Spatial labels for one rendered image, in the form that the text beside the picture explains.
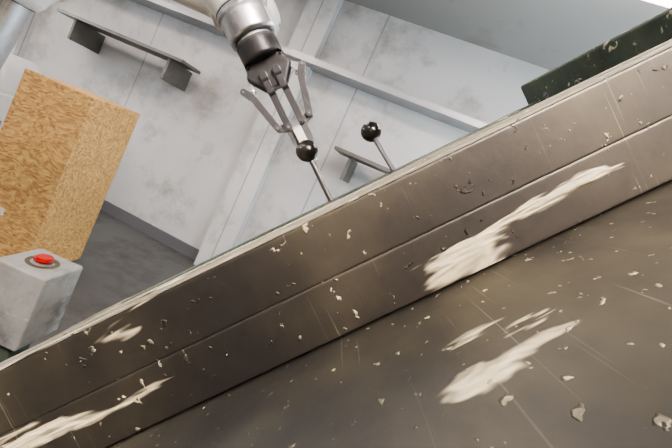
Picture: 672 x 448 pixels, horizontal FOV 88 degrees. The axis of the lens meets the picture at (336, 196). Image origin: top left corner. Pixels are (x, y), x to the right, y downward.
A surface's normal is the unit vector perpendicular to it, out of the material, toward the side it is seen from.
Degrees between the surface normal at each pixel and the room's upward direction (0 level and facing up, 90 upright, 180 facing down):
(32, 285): 90
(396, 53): 90
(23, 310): 90
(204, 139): 90
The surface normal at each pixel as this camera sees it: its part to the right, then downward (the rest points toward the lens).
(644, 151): 0.00, 0.04
